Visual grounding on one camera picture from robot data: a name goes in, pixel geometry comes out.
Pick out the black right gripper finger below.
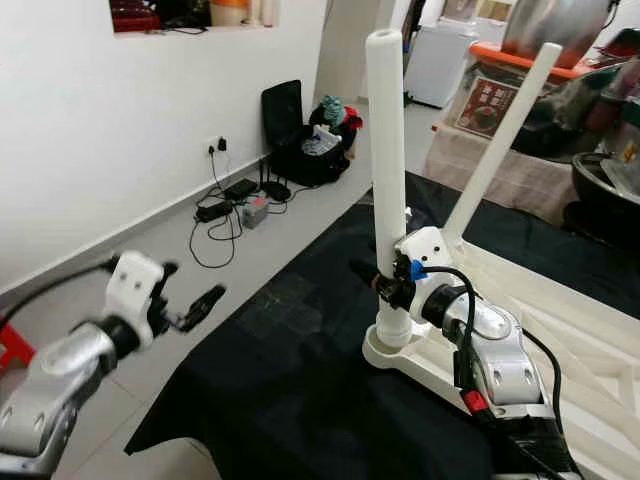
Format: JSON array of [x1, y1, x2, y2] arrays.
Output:
[[348, 258, 386, 293]]

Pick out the white plastic table leg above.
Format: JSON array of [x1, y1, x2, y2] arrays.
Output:
[[442, 42, 564, 246], [363, 28, 416, 351]]

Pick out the white plastic table top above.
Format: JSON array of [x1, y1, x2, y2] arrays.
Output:
[[362, 230, 640, 471]]

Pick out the black power strip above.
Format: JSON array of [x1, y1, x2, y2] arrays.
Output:
[[195, 200, 234, 223]]

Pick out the crumpled clear plastic bag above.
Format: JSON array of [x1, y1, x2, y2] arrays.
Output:
[[240, 270, 321, 341]]

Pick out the grey charger with red label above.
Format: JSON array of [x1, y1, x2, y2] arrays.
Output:
[[242, 195, 271, 229]]

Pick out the black power adapter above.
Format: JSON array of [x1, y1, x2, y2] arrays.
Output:
[[225, 178, 258, 201]]

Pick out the black cloth cover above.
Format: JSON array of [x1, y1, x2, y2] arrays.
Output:
[[125, 170, 640, 480]]

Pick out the flat black router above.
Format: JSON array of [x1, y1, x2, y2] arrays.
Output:
[[260, 182, 293, 201]]

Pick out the white plastic bag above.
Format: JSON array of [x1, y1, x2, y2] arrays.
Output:
[[303, 125, 343, 158]]

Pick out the red plastic stool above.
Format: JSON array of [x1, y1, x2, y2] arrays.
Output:
[[0, 322, 36, 373]]

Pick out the beige cloth covered table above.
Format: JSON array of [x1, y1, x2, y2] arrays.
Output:
[[425, 125, 586, 226]]

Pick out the teal plush toy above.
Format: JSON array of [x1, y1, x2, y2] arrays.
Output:
[[318, 95, 348, 126]]

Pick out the open black suitcase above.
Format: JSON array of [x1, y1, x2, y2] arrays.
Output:
[[260, 80, 361, 188]]

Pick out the black wok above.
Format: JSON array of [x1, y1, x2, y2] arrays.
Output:
[[570, 150, 640, 246]]

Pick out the white appliance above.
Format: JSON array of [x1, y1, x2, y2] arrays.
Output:
[[405, 20, 479, 109]]

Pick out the clear storage box orange lid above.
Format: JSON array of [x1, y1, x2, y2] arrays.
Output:
[[465, 42, 601, 141]]

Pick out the dark red round object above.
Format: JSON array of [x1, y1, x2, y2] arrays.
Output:
[[110, 0, 161, 33]]

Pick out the dark bag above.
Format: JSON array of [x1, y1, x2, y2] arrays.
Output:
[[155, 0, 211, 29]]

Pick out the beige container orange lid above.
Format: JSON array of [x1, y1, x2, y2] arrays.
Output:
[[210, 0, 251, 28]]

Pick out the clear plastic storage box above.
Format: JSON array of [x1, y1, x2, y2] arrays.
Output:
[[600, 100, 640, 171]]

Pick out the brown basin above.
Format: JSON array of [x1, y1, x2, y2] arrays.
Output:
[[500, 0, 616, 69]]

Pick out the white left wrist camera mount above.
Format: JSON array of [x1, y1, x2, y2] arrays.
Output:
[[105, 250, 166, 341]]

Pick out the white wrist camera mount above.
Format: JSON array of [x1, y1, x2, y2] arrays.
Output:
[[105, 250, 166, 341], [395, 227, 451, 311]]

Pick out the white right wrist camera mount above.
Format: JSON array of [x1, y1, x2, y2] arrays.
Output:
[[395, 227, 451, 311]]

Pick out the grey floor cable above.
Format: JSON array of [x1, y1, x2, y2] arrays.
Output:
[[188, 150, 281, 271]]

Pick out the red cable tag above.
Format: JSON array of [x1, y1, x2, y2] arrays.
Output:
[[460, 390, 491, 416]]

